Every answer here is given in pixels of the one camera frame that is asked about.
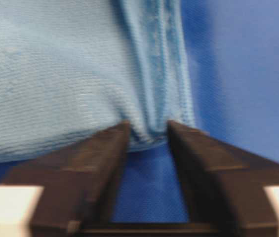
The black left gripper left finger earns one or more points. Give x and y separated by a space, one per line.
55 194

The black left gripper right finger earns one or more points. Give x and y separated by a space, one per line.
235 190

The light blue towel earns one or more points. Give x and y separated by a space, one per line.
69 68

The blue table cloth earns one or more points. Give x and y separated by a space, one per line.
232 51

